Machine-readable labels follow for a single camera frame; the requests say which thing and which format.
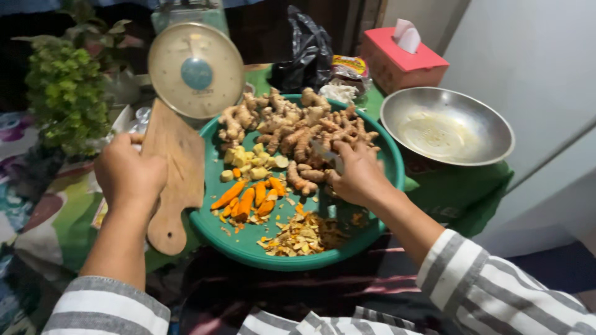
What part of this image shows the person's right hand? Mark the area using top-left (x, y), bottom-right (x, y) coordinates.
top-left (325, 140), bottom-right (397, 208)

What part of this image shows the person's left hand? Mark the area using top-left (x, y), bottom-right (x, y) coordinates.
top-left (94, 133), bottom-right (169, 211)

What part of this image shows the small steel knife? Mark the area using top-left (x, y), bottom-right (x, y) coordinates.
top-left (309, 139), bottom-right (345, 175)

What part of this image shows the wooden cutting board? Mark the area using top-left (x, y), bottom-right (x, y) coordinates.
top-left (139, 98), bottom-right (206, 257)

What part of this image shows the short unpeeled turmeric root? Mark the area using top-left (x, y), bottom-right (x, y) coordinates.
top-left (298, 163), bottom-right (329, 183)

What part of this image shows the crumpled clear plastic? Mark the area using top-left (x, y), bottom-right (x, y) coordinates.
top-left (128, 106), bottom-right (152, 136)

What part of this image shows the knobbly unpeeled turmeric root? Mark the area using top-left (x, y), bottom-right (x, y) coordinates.
top-left (286, 160), bottom-right (319, 196)

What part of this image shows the floral patterned cloth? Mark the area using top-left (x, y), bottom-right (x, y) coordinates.
top-left (0, 105), bottom-right (202, 335)

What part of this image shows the pile of root peelings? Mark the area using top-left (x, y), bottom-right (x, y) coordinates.
top-left (219, 198), bottom-right (366, 257)

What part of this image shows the clear bag of white pieces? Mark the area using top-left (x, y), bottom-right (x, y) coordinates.
top-left (318, 78), bottom-right (360, 106)

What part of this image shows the pile of unpeeled ginger roots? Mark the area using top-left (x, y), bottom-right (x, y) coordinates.
top-left (218, 87), bottom-right (380, 169)

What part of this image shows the green table cloth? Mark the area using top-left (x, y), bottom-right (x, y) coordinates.
top-left (243, 64), bottom-right (516, 239)

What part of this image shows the steel bowl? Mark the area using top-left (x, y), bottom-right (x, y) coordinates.
top-left (380, 87), bottom-right (516, 167)

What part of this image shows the green leafy plant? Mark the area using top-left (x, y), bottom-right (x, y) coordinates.
top-left (11, 0), bottom-right (146, 157)

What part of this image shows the clear packet with yellow label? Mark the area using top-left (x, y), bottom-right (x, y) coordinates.
top-left (330, 54), bottom-right (373, 95)

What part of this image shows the heap of peeled ginger chunks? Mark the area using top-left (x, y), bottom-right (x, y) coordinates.
top-left (220, 143), bottom-right (290, 183)

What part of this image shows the group of peeled orange turmeric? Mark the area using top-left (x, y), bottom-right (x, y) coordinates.
top-left (210, 176), bottom-right (287, 223)

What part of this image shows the round green plastic tray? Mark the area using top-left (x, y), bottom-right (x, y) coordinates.
top-left (188, 94), bottom-right (406, 272)

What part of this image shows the pink tissue box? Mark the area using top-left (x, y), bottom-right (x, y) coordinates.
top-left (361, 27), bottom-right (450, 96)

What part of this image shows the dial kitchen scale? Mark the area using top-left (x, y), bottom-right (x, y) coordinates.
top-left (147, 0), bottom-right (246, 124)

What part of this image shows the dark maroon lap cloth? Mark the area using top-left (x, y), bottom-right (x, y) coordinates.
top-left (178, 232), bottom-right (449, 335)

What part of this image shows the black plastic bag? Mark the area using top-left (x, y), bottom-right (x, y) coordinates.
top-left (269, 5), bottom-right (334, 95)

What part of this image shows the white tissue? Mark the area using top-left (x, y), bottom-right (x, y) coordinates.
top-left (392, 19), bottom-right (422, 55)

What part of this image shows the grey white striped shirt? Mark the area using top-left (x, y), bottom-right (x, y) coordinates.
top-left (42, 228), bottom-right (596, 335)

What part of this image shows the white refrigerator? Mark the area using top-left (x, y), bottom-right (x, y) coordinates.
top-left (439, 0), bottom-right (596, 257)

